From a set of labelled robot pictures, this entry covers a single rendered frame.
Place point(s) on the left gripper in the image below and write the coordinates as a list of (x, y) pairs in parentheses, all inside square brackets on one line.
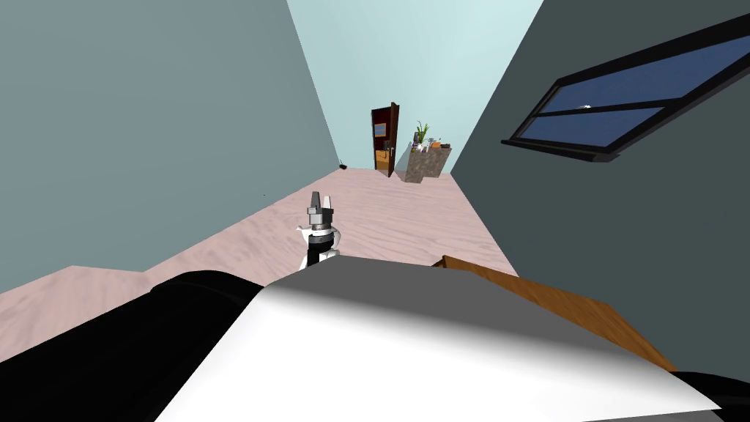
[(320, 220)]

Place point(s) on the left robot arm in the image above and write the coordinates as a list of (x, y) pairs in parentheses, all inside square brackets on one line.
[(117, 351)]

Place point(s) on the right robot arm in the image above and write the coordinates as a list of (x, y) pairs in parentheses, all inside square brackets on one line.
[(720, 395)]

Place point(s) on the dark brown door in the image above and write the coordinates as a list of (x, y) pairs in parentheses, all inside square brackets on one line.
[(391, 138)]

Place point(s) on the stone counter with plant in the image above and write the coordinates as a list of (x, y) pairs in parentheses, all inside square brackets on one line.
[(426, 163)]

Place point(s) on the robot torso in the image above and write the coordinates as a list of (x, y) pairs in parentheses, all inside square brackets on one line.
[(410, 351)]

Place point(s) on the brown wooden door leaf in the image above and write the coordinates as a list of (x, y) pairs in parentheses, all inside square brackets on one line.
[(574, 308)]

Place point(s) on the black framed window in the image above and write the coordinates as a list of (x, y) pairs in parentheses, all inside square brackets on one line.
[(609, 126)]

